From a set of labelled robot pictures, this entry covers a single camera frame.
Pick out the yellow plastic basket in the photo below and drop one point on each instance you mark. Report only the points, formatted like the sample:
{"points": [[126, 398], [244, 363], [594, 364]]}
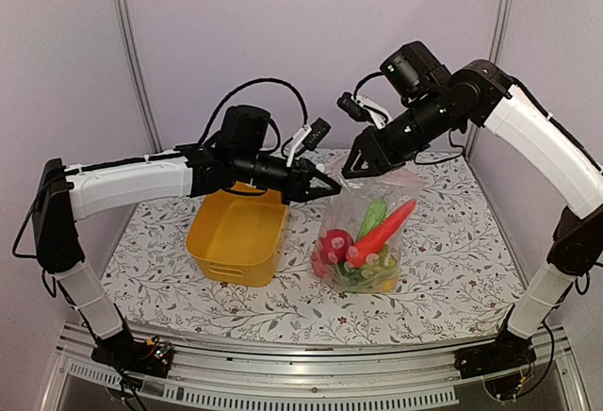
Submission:
{"points": [[234, 236]]}

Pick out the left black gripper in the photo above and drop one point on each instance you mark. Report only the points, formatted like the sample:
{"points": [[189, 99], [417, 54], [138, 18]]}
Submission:
{"points": [[297, 186]]}

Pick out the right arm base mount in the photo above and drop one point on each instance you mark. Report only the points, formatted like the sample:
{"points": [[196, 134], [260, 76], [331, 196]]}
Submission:
{"points": [[506, 364]]}

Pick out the aluminium post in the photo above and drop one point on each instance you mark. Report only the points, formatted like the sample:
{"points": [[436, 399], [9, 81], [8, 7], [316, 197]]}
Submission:
{"points": [[499, 27], [147, 116]]}

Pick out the left aluminium post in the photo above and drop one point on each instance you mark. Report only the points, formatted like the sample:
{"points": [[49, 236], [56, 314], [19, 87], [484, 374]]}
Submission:
{"points": [[147, 116]]}

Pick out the floral table cloth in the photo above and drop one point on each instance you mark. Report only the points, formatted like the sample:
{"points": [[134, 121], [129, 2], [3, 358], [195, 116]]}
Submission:
{"points": [[457, 281]]}

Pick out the clear zip top bag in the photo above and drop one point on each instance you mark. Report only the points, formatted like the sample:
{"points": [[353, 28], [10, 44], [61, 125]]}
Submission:
{"points": [[347, 209]]}

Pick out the aluminium front rail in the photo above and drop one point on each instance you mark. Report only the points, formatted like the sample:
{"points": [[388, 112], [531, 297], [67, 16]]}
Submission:
{"points": [[222, 373]]}

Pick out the orange toy carrot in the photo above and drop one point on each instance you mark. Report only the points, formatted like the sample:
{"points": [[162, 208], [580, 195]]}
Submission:
{"points": [[374, 241]]}

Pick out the right aluminium post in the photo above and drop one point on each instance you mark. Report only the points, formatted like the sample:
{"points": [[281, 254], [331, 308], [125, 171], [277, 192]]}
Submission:
{"points": [[499, 27]]}

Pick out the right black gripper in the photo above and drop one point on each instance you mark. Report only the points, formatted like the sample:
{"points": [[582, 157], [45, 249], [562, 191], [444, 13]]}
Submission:
{"points": [[380, 155]]}

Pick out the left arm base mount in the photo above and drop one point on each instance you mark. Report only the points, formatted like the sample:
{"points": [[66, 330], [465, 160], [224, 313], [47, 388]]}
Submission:
{"points": [[151, 357]]}

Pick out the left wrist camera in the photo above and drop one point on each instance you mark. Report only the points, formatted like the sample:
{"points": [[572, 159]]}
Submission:
{"points": [[307, 138]]}

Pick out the red toy apple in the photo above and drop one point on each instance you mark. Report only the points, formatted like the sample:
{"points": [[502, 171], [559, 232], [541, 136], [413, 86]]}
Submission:
{"points": [[319, 268]]}

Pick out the green toy cabbage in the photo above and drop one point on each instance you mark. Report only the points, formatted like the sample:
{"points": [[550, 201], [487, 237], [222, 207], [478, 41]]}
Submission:
{"points": [[369, 277]]}

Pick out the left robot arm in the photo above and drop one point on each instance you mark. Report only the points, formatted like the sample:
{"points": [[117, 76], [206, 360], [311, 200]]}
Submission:
{"points": [[67, 195]]}

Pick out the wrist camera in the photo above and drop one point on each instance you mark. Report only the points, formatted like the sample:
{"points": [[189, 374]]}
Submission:
{"points": [[307, 138], [364, 110]]}

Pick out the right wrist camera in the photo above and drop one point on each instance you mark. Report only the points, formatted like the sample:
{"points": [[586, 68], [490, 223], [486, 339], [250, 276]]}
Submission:
{"points": [[364, 110]]}

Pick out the yellow toy lemon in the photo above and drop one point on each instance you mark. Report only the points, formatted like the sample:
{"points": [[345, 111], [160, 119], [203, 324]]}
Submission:
{"points": [[388, 285]]}

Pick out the red toy tomato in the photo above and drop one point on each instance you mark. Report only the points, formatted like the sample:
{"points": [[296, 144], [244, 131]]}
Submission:
{"points": [[333, 246]]}

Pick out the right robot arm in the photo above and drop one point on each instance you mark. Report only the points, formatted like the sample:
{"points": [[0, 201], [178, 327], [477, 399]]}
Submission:
{"points": [[438, 101]]}

